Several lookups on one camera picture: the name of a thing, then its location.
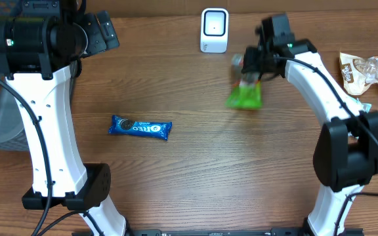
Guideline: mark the white barcode scanner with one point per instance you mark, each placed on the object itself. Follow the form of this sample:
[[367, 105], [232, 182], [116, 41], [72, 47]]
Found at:
[[214, 30]]

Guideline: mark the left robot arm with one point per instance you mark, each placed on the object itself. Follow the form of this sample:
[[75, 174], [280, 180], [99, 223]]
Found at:
[[41, 49]]

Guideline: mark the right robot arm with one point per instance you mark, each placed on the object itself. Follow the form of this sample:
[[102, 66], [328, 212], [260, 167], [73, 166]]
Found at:
[[346, 155]]

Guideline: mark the teal snack packet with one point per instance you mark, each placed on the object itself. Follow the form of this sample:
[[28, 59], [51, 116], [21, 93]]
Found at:
[[364, 106]]

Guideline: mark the beige paper pouch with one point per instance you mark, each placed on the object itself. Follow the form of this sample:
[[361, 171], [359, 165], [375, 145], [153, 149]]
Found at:
[[358, 73]]

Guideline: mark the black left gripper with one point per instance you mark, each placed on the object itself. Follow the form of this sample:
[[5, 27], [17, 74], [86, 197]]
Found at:
[[103, 39]]

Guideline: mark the green snack packet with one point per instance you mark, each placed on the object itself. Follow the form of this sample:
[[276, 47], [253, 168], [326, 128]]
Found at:
[[246, 91]]

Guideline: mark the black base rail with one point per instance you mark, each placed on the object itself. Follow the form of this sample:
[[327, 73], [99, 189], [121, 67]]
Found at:
[[279, 231]]

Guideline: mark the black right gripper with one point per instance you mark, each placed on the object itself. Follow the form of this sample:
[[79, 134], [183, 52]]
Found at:
[[249, 61]]

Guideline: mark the blue Oreo cookie pack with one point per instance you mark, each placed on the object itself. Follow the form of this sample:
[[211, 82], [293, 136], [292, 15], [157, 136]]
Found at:
[[125, 126]]

